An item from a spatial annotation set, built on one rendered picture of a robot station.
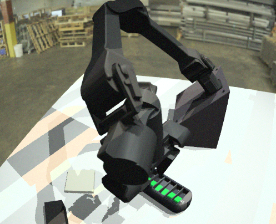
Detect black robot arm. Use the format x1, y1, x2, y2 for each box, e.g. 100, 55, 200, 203
80, 0, 223, 185

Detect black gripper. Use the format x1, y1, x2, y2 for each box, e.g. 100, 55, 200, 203
102, 120, 191, 203

